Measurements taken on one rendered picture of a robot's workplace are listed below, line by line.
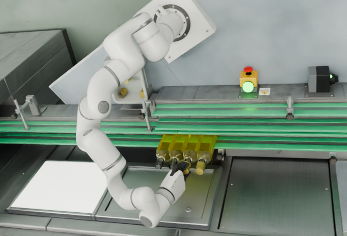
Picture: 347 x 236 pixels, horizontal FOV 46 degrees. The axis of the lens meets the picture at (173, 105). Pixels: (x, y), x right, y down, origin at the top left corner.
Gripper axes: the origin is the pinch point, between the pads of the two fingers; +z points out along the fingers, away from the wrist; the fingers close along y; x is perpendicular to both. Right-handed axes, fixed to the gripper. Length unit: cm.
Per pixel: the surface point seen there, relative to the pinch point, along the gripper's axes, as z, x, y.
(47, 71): 48, 120, 5
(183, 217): -12.7, -4.5, -12.0
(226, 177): 16.1, -10.0, -14.8
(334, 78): 48, -46, 22
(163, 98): 24.2, 21.0, 15.2
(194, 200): -2.6, -4.2, -12.6
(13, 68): 22, 115, 20
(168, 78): 35.6, 24.4, 19.1
